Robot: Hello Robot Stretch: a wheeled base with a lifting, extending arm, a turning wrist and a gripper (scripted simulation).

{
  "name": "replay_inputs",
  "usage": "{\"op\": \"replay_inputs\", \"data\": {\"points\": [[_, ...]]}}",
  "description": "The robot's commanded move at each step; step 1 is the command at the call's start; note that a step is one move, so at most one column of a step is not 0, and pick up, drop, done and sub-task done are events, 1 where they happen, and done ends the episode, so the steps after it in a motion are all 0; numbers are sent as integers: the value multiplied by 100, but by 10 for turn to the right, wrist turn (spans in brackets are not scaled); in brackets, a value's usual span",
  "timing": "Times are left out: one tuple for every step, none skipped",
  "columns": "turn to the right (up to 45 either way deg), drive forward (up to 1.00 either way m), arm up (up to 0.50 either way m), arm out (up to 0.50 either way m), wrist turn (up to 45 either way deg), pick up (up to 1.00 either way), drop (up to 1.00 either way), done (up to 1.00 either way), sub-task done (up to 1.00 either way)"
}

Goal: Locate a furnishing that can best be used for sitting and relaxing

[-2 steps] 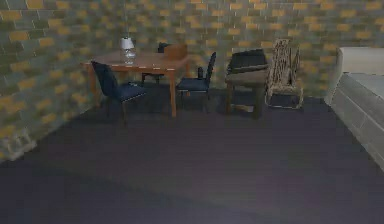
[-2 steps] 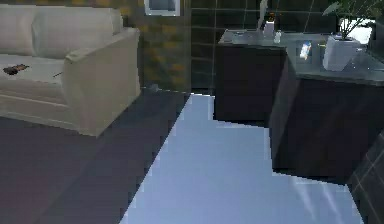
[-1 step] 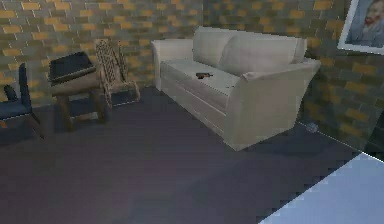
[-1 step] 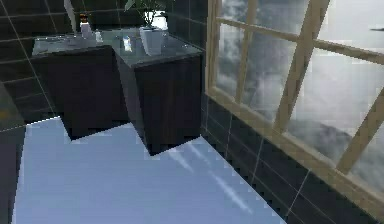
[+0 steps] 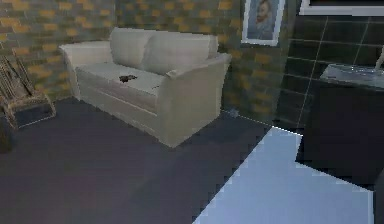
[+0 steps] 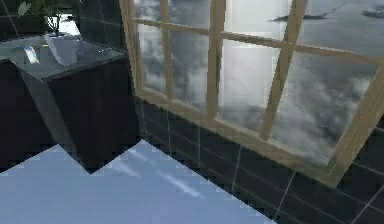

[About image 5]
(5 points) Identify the small dark object on sofa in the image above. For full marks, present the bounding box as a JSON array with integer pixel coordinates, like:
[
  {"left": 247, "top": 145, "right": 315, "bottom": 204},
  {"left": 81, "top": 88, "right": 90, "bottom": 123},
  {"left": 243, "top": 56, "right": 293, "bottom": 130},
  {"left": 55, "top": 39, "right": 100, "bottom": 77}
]
[{"left": 118, "top": 74, "right": 138, "bottom": 84}]

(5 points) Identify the cream two-seat sofa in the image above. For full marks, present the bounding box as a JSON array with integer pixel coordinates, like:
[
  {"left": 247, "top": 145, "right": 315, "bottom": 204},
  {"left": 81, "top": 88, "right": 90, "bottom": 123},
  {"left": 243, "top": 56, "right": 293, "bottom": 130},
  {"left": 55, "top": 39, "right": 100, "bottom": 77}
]
[{"left": 59, "top": 27, "right": 233, "bottom": 148}]

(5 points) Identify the black cabinet with grey top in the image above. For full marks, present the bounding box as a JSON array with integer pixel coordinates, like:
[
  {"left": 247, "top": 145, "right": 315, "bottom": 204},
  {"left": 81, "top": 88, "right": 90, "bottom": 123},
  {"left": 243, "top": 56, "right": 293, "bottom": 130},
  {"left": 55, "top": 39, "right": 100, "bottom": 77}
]
[{"left": 295, "top": 63, "right": 384, "bottom": 190}]

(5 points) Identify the white-framed portrait picture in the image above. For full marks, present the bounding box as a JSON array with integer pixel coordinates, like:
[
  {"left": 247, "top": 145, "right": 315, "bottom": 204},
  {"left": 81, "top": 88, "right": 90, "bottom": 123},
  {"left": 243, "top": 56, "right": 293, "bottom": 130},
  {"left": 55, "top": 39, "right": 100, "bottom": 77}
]
[{"left": 240, "top": 0, "right": 286, "bottom": 47}]

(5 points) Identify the white faucet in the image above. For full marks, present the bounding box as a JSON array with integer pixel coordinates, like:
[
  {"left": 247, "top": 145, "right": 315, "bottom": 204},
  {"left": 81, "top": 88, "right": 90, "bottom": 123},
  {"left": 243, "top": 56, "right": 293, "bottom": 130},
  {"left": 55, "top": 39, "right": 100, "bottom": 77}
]
[{"left": 374, "top": 45, "right": 384, "bottom": 70}]

